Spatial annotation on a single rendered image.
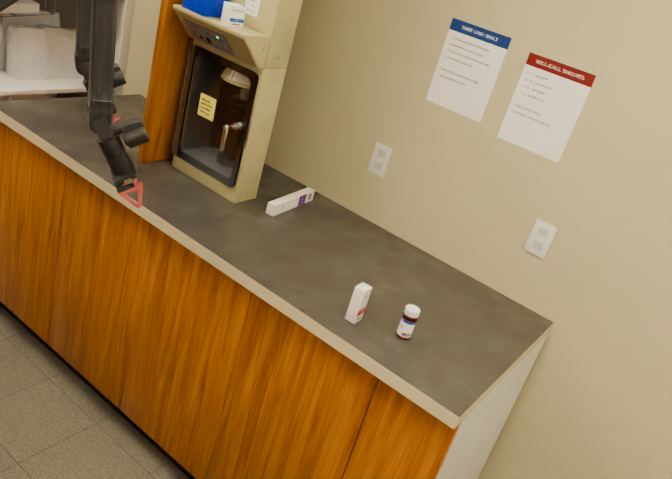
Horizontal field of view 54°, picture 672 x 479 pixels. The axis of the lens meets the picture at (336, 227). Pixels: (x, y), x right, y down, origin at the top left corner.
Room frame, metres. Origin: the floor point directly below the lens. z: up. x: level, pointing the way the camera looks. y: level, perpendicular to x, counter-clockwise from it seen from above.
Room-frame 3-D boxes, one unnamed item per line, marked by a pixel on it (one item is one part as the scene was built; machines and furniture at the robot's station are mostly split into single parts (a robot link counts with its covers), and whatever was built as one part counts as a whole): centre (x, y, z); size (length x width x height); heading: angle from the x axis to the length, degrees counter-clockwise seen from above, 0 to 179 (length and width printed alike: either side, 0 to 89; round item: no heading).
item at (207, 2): (2.10, 0.59, 1.56); 0.10 x 0.10 x 0.09; 60
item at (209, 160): (2.10, 0.50, 1.19); 0.30 x 0.01 x 0.40; 60
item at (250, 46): (2.06, 0.52, 1.46); 0.32 x 0.11 x 0.10; 60
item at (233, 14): (2.04, 0.48, 1.54); 0.05 x 0.05 x 0.06; 45
